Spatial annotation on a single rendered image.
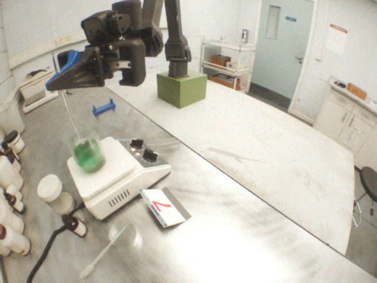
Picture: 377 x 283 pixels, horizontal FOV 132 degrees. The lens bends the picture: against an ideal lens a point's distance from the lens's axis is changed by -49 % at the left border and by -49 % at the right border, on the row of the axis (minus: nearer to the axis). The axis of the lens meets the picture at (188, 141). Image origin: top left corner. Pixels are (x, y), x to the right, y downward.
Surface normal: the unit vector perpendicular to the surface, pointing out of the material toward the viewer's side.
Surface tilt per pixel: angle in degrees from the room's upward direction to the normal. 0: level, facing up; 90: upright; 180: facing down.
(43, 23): 90
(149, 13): 69
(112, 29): 109
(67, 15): 90
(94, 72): 90
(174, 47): 117
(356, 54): 90
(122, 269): 0
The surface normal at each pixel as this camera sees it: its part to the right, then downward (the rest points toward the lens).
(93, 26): -0.32, 0.82
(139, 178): 0.72, 0.46
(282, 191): 0.04, -0.76
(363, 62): -0.72, 0.43
